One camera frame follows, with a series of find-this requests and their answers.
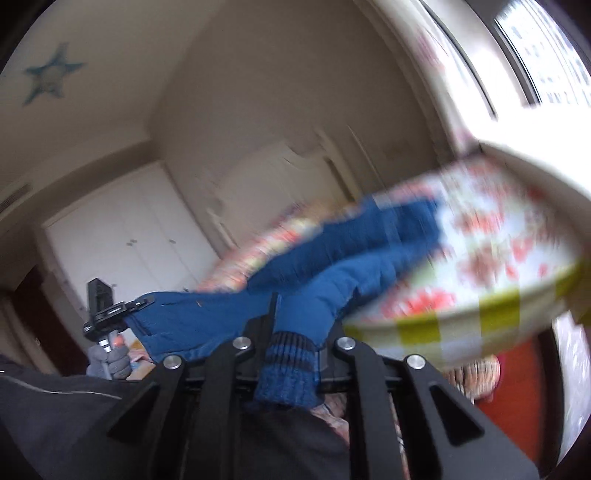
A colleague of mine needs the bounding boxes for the person's left hand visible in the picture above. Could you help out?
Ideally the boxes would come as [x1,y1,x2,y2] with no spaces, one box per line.
[86,343,133,382]

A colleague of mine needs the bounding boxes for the blue star ceiling light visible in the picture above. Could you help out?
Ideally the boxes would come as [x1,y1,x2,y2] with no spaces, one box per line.
[23,42,88,110]

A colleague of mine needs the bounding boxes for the floral bed quilt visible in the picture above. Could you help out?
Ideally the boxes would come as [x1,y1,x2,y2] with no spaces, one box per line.
[196,157,588,371]

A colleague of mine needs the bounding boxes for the white wooden headboard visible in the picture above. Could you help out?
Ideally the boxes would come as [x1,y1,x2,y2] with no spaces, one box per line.
[203,137,366,260]

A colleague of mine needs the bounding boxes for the blue quilted jacket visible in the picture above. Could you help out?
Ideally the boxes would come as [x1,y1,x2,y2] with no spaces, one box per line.
[124,196,447,410]

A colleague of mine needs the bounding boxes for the dark wooden door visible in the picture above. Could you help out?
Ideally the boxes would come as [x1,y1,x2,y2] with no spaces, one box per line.
[11,265,89,376]

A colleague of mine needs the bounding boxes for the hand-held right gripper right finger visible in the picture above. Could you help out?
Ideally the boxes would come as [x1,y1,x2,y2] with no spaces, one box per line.
[318,333,540,480]

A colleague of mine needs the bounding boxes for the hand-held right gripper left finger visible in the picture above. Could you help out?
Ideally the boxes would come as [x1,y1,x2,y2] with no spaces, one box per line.
[69,293,280,480]

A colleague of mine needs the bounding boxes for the dark framed window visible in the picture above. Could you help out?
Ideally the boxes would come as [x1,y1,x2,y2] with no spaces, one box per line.
[490,0,591,110]

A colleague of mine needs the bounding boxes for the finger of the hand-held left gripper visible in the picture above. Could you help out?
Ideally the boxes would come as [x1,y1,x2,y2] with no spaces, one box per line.
[122,298,156,317]

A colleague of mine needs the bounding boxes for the person's plaid pants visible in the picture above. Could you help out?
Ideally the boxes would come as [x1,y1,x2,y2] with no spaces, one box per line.
[316,353,502,480]

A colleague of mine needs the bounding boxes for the person's black jacket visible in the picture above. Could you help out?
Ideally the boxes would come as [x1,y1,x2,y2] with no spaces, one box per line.
[242,401,354,480]

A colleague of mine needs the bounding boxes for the sailboat print curtain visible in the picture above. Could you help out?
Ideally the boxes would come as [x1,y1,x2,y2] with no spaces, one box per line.
[406,18,500,154]

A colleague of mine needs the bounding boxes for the white wardrobe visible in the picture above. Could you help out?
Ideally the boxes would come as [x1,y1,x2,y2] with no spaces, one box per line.
[41,161,219,302]

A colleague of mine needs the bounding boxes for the stone window sill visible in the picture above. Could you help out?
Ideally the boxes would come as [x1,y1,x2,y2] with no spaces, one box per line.
[462,102,591,209]

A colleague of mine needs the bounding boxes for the ceiling air vent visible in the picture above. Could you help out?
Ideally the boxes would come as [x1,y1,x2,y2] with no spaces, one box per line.
[0,182,34,214]

